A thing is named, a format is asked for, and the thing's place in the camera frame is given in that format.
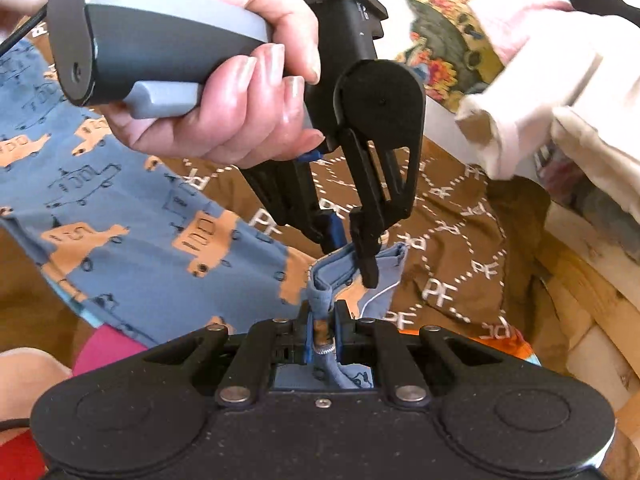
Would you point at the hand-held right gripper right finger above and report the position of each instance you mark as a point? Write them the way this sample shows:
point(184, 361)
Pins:
point(341, 332)

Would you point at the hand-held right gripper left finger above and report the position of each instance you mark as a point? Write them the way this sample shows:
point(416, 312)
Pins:
point(311, 332)

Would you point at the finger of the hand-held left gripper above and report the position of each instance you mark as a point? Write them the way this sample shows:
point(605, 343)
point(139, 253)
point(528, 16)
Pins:
point(327, 230)
point(369, 260)

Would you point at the blue pants with orange print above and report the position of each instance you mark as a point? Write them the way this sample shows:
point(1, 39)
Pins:
point(125, 195)

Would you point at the person's left hand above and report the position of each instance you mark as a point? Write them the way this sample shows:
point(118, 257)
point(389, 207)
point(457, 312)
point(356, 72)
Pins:
point(225, 120)

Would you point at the brown patterned blanket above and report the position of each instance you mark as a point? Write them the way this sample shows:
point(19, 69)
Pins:
point(450, 220)

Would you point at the colourful striped blanket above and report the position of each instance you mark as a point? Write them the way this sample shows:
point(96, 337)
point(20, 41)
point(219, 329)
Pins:
point(107, 352)

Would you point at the cream hanging cloth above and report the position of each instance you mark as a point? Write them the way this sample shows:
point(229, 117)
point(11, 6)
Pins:
point(575, 95)

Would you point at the pink cloth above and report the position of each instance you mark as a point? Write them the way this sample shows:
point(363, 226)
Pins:
point(520, 25)

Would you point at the person's leg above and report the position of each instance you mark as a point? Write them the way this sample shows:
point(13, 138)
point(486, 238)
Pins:
point(30, 380)

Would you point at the red cloth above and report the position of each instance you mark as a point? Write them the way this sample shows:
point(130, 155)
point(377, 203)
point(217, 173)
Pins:
point(20, 455)

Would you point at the colourful swirl wall poster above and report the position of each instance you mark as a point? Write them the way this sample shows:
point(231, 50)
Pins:
point(440, 45)

